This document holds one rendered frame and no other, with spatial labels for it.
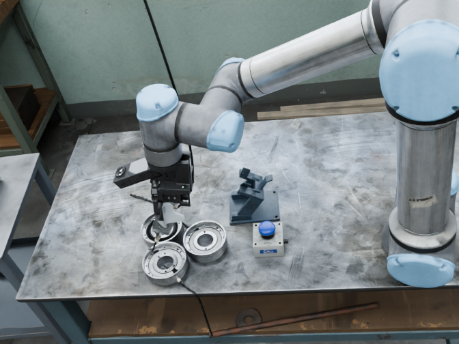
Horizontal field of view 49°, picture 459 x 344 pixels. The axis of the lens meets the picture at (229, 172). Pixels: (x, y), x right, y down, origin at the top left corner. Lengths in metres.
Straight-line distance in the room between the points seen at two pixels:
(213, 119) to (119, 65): 2.06
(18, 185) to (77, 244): 0.51
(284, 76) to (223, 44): 1.84
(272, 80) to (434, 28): 0.34
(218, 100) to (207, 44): 1.84
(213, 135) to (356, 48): 0.28
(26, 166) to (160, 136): 1.01
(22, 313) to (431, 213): 1.59
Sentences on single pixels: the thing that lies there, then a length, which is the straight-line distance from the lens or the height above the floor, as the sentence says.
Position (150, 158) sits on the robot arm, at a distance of 0.98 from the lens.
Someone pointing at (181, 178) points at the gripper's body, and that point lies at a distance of 1.03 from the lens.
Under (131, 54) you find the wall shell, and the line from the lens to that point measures 2.86.
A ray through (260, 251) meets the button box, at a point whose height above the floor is 0.83.
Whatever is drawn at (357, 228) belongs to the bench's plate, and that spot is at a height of 0.80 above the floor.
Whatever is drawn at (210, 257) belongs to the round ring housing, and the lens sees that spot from 1.20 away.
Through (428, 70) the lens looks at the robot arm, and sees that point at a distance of 0.69.
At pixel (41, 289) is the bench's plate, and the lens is 1.34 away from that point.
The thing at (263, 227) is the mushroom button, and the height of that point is 0.87.
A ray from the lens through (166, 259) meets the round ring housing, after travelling 1.25.
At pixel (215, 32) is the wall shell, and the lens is 2.72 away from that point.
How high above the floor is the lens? 1.79
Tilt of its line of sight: 44 degrees down
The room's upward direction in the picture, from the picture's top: 11 degrees counter-clockwise
